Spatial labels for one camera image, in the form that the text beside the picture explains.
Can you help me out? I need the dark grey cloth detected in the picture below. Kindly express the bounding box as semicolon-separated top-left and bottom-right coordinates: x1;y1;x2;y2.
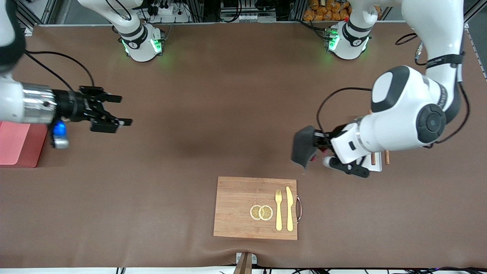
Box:
291;125;328;169

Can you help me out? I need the white towel rack base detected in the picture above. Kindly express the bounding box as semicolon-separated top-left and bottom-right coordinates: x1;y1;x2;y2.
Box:
361;154;382;172

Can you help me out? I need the pink box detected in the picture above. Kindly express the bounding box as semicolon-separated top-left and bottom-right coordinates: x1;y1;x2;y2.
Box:
0;121;48;169

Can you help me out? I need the yellow knife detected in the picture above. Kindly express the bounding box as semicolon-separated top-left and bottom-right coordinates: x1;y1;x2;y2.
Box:
285;186;294;232

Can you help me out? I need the yellow fork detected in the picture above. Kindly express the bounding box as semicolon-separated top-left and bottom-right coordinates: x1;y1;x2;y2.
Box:
275;189;283;232

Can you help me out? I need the white power strip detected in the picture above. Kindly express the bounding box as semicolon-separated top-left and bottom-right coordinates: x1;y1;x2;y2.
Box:
143;3;191;24

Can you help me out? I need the wooden cutting board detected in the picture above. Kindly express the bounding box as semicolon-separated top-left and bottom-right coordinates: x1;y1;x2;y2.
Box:
213;176;298;241

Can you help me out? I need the orange snack packs pile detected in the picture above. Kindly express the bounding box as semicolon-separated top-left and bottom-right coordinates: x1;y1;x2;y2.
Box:
303;0;382;22

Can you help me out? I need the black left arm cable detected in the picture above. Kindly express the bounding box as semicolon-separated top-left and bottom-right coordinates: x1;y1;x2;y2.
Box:
316;32;471;150

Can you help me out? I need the aluminium frame profile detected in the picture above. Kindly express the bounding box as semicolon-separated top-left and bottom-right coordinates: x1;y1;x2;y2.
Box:
464;0;487;29
17;0;57;27

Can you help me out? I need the camera stand bracket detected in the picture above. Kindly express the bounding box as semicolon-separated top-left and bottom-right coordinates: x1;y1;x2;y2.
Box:
233;252;258;274

